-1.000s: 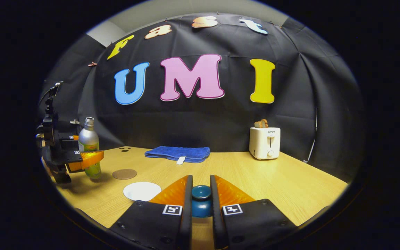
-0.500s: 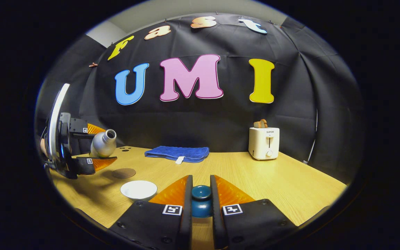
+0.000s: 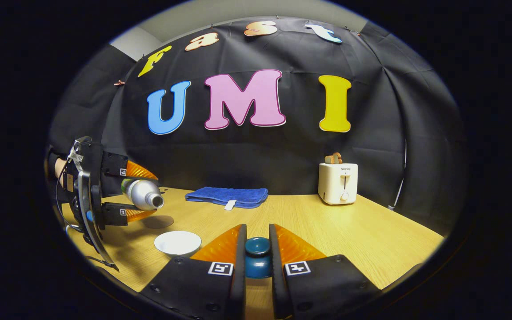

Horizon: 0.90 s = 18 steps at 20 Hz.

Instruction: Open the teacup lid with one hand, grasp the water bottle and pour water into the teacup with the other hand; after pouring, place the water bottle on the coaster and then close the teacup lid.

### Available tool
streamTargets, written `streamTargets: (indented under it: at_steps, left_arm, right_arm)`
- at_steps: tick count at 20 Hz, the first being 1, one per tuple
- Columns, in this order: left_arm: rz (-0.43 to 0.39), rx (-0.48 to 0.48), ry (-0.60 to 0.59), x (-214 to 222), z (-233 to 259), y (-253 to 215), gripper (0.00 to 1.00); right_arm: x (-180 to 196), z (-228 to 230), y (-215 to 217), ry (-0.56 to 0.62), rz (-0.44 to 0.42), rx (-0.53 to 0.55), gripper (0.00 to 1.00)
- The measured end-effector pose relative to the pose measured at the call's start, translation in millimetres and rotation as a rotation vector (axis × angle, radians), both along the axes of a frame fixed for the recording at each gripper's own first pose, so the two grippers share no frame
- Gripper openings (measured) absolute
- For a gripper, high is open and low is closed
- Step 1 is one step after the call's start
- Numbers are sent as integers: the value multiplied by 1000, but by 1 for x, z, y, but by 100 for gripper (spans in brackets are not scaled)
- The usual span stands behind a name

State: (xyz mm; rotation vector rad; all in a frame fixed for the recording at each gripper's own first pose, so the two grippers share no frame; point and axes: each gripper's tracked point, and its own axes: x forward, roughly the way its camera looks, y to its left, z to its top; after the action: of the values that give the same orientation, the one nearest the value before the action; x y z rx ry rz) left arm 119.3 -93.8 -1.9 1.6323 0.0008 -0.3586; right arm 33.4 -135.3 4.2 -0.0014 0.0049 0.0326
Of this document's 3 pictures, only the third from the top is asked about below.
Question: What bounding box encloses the white teacup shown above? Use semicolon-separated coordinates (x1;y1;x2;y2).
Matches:
154;230;202;259

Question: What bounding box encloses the silver green water bottle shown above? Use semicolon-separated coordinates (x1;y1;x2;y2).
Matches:
121;178;165;211

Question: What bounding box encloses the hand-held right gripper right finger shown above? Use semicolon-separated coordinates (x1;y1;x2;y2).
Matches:
268;224;381;320

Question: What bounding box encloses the round brown coaster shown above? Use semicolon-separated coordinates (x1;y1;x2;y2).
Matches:
143;215;175;229

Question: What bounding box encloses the black backdrop cloth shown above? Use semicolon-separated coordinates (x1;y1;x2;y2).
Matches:
47;17;468;236

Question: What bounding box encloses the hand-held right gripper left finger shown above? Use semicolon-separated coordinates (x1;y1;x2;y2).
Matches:
140;224;248;320

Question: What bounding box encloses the blue folded towel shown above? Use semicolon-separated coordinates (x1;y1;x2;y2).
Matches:
185;187;268;209

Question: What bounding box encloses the dark teal teacup lid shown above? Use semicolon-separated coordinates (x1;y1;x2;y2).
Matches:
244;237;272;280

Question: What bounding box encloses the white toaster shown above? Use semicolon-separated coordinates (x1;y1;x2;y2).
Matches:
318;162;359;205

